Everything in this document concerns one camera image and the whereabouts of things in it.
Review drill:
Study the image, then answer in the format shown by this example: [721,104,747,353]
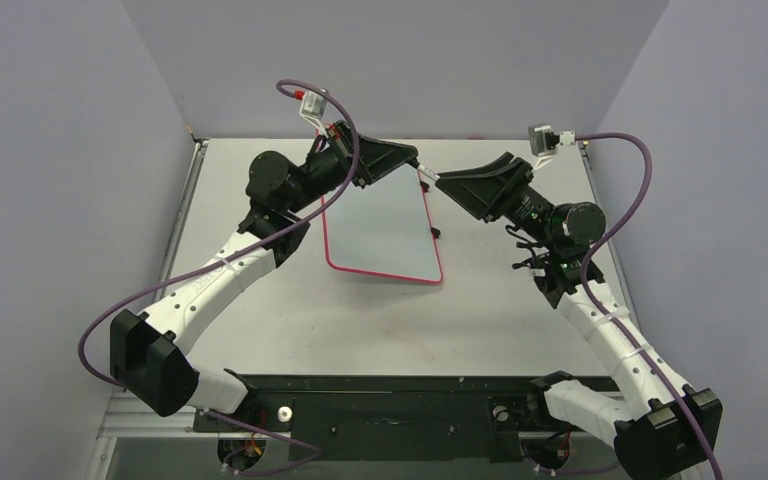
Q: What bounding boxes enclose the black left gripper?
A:
[286,121,417,215]

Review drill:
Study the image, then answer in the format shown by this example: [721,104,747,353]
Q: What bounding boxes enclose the black whiteboard marker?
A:
[415,164,439,183]

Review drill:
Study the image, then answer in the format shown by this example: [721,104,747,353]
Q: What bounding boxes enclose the red framed whiteboard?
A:
[322,164,443,285]

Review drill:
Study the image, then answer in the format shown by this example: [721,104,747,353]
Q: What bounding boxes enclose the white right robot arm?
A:
[434,153,722,479]

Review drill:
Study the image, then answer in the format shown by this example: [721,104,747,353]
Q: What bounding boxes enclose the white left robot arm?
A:
[110,120,419,430]

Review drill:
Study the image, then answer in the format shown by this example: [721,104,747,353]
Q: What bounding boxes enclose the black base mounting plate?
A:
[193,374,567,463]

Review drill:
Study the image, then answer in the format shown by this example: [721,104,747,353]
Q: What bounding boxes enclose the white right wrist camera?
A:
[528,124,577,171]

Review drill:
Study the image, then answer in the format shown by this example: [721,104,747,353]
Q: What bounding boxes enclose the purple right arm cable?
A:
[523,131,724,480]

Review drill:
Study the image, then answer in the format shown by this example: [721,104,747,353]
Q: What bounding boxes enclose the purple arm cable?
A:
[523,131,724,480]
[77,79,362,478]

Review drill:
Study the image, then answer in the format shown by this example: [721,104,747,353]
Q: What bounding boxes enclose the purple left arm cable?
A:
[77,79,362,478]

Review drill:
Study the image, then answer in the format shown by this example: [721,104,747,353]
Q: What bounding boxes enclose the aluminium frame rail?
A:
[95,390,624,442]

